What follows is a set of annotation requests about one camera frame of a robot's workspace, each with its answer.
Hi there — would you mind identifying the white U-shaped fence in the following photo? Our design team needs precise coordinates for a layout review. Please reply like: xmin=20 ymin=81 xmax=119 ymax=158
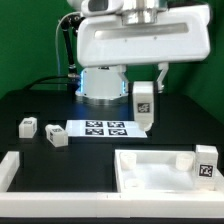
xmin=0 ymin=151 xmax=224 ymax=218

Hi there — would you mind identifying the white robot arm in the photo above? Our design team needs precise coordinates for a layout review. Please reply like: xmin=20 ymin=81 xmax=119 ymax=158
xmin=67 ymin=0 xmax=211 ymax=104

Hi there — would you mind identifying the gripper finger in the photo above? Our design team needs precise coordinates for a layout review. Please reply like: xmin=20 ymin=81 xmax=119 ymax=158
xmin=156 ymin=62 xmax=169 ymax=90
xmin=115 ymin=65 xmax=129 ymax=88

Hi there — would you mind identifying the white sheet with tags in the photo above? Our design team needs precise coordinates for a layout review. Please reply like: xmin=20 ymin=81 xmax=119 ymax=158
xmin=66 ymin=120 xmax=147 ymax=138

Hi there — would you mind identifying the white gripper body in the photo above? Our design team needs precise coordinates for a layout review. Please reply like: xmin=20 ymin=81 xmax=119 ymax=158
xmin=77 ymin=4 xmax=210 ymax=67

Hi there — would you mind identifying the white square tabletop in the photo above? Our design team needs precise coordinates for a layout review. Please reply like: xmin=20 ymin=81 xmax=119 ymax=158
xmin=114 ymin=150 xmax=224 ymax=193

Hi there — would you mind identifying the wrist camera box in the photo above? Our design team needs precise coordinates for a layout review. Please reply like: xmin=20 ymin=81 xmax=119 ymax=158
xmin=81 ymin=0 xmax=123 ymax=17

